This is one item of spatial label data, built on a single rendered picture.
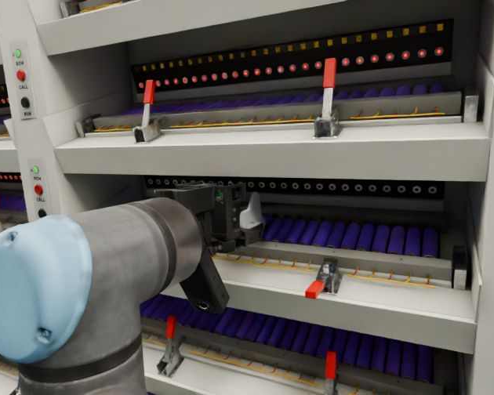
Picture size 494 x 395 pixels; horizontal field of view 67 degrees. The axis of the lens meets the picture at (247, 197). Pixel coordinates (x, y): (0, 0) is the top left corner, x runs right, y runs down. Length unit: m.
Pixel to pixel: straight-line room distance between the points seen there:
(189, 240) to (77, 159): 0.35
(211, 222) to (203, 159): 0.10
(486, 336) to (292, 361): 0.28
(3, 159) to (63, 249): 0.56
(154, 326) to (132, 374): 0.42
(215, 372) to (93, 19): 0.56
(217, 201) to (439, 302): 0.27
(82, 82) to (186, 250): 0.47
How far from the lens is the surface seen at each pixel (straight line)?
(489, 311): 0.46
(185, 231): 0.35
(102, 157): 0.62
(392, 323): 0.48
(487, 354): 0.49
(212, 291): 0.46
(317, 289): 0.42
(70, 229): 0.29
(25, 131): 0.75
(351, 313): 0.48
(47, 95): 0.70
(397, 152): 0.42
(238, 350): 0.66
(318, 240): 0.55
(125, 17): 0.59
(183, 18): 0.53
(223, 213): 0.43
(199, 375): 0.67
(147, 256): 0.31
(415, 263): 0.50
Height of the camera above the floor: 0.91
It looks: 11 degrees down
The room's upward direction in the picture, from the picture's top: 3 degrees counter-clockwise
